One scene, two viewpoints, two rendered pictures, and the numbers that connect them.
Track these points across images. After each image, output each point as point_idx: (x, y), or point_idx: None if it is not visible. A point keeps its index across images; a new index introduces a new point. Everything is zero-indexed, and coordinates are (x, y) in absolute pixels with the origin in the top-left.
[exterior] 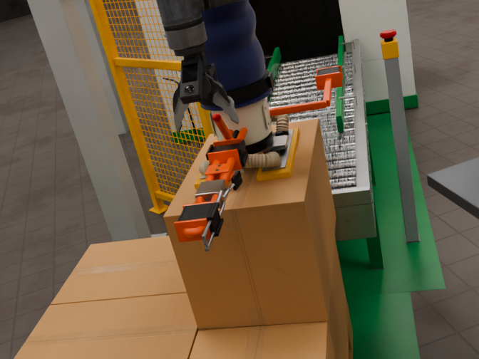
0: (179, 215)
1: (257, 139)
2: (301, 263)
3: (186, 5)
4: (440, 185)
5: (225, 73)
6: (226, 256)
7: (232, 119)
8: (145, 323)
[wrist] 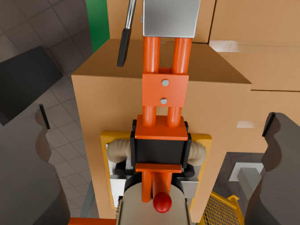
0: (231, 82)
1: (134, 185)
2: (108, 52)
3: None
4: None
5: None
6: None
7: (35, 105)
8: (249, 56)
